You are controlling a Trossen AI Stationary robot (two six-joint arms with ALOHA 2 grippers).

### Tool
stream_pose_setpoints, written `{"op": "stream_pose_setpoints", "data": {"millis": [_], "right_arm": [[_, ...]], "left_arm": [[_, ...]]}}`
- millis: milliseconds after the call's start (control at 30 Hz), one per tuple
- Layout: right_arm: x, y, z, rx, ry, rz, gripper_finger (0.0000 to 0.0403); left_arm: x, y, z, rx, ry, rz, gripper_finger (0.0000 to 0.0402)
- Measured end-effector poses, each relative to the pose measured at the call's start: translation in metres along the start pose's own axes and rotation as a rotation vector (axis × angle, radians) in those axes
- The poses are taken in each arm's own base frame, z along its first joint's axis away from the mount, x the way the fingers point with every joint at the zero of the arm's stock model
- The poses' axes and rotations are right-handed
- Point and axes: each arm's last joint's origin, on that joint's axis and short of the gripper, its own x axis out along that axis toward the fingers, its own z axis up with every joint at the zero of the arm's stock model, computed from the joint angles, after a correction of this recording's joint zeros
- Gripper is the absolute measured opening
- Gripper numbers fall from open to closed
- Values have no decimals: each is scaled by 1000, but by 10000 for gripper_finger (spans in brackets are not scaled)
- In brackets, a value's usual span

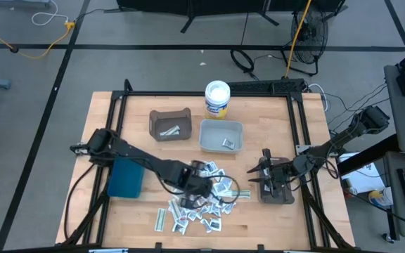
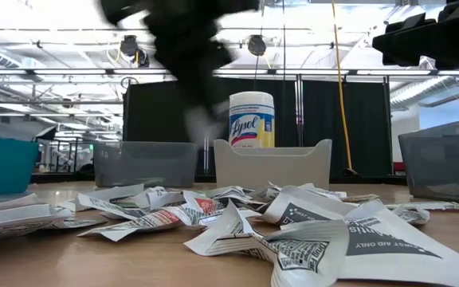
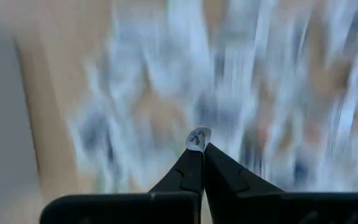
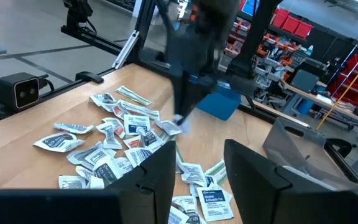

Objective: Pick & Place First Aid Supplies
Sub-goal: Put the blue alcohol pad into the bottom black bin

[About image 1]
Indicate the teal plastic bin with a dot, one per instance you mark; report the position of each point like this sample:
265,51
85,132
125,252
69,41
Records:
125,182

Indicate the silver aluminium bar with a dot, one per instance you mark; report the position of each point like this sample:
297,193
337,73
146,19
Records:
107,251

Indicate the white paper sheet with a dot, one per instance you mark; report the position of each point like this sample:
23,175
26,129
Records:
364,179

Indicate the crumpled drug facts packet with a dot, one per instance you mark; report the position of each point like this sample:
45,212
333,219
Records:
207,229

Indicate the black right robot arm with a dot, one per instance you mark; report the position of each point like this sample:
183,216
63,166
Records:
332,144

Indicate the lying wipes canister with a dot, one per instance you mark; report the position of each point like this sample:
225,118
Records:
382,197

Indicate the white packet red print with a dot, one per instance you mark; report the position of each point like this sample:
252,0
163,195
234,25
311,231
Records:
183,218

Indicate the black perforated bar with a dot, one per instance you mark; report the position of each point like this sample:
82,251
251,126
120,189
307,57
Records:
265,86

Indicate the light grey plastic bin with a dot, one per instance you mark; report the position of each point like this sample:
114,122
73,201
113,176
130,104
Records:
213,135

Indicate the green striped bandage wrapper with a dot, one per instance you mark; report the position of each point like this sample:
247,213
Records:
160,219
241,194
170,131
175,209

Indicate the Lysol wipes canister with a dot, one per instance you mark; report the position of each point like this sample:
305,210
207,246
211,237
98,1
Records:
217,93

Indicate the black curtain partition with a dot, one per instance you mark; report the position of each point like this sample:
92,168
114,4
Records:
223,5

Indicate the black floor fan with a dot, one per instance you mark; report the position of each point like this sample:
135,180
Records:
315,35

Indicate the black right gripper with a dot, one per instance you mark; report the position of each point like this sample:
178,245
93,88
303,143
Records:
285,170

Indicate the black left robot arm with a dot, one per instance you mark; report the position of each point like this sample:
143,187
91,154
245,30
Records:
142,160

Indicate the antiseptic packet dark label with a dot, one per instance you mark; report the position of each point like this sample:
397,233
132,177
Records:
215,225

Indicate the smoky translucent plastic bin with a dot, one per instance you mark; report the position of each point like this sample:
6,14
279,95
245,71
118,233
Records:
160,119
283,196

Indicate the white first aid packet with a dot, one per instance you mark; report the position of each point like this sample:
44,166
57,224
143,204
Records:
224,182
219,203
202,212
268,188
229,208
266,172
204,221
192,215
228,144
180,227
215,211
210,166
220,189

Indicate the silver mounting plate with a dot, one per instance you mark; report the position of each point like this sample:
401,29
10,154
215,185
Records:
301,149

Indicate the black frame clamp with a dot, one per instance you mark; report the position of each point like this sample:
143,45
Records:
261,247
159,246

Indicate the black diagonal beam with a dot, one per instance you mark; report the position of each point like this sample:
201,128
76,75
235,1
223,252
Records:
367,154

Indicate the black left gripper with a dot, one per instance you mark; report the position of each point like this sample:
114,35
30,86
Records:
188,179

